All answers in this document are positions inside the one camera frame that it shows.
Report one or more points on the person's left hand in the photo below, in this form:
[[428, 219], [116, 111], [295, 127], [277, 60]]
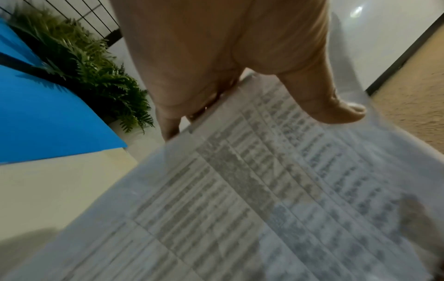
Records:
[[208, 49]]

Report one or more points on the printed paper sheet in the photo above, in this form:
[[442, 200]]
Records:
[[263, 186]]

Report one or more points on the green fern plant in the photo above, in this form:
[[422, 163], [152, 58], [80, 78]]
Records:
[[86, 65]]

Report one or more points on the blue panel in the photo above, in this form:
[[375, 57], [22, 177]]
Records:
[[41, 109]]

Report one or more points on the black door frame strip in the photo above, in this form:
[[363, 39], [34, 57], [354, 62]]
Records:
[[402, 55]]

